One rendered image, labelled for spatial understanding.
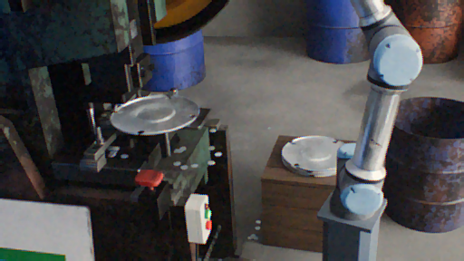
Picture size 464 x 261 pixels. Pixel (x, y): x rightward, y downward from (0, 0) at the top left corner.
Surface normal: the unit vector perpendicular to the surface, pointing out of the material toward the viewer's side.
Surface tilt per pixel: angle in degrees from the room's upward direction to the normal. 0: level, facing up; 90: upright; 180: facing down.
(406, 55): 83
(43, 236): 78
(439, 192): 92
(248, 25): 90
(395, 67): 83
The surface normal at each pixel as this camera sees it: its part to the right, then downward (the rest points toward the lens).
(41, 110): 0.97, 0.06
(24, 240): -0.23, 0.26
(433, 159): -0.38, 0.47
